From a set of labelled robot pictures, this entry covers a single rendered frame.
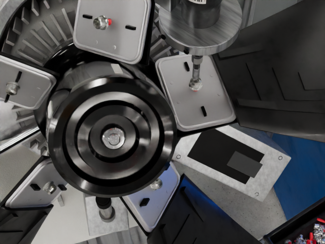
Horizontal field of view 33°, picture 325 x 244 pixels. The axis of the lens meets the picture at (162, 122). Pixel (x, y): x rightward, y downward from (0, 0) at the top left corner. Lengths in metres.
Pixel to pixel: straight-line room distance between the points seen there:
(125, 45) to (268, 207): 1.33
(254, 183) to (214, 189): 1.06
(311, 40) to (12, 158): 0.44
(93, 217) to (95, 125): 0.27
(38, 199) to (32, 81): 0.14
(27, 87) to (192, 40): 0.18
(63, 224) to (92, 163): 0.36
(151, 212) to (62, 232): 0.30
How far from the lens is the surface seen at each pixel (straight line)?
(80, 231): 0.87
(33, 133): 0.64
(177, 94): 0.57
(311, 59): 0.62
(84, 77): 0.50
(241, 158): 0.72
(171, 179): 0.63
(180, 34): 0.46
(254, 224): 1.78
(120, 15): 0.53
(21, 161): 0.82
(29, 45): 0.64
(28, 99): 0.57
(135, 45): 0.52
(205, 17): 0.45
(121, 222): 0.77
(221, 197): 1.80
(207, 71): 0.59
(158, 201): 0.61
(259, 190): 0.75
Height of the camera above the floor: 1.67
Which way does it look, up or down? 62 degrees down
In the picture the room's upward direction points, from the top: 1 degrees counter-clockwise
